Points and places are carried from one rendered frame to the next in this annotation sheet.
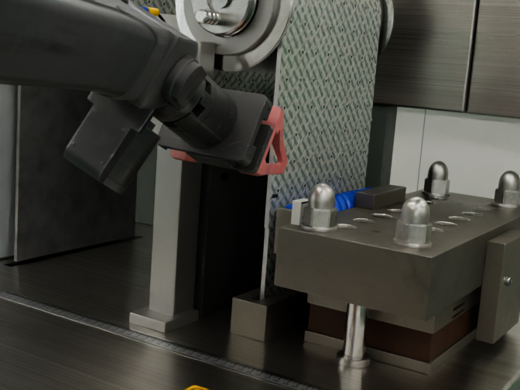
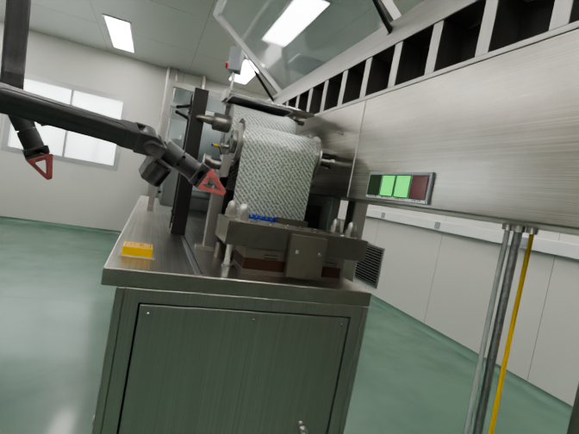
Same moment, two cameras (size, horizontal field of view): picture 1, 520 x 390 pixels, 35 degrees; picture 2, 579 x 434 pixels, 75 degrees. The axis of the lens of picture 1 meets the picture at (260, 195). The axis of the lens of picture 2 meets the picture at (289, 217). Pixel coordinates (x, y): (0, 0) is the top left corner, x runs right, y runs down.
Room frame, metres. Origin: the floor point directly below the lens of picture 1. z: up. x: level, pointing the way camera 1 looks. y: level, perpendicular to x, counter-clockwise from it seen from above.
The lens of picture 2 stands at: (0.06, -0.83, 1.11)
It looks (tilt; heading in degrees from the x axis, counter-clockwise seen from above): 3 degrees down; 38
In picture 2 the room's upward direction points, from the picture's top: 10 degrees clockwise
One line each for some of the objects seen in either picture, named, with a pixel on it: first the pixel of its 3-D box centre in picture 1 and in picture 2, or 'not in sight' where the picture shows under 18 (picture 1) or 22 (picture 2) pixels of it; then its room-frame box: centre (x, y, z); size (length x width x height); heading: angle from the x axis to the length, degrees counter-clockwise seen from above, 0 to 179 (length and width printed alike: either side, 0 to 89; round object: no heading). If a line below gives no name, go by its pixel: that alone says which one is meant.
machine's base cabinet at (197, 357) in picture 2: not in sight; (185, 302); (1.41, 0.82, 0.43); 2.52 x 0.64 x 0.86; 58
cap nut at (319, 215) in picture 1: (320, 205); (232, 207); (0.80, -0.06, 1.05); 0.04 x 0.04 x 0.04
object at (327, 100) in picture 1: (325, 136); (272, 195); (0.94, -0.07, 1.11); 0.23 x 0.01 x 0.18; 148
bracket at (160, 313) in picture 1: (170, 185); (212, 201); (0.85, 0.10, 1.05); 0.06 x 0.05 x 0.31; 148
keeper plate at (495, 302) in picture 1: (505, 284); (306, 257); (0.88, -0.28, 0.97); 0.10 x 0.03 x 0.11; 148
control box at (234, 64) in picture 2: not in sight; (233, 60); (1.19, 0.50, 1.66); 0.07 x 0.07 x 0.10; 37
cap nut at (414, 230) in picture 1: (415, 220); (243, 212); (0.75, -0.15, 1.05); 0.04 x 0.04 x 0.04
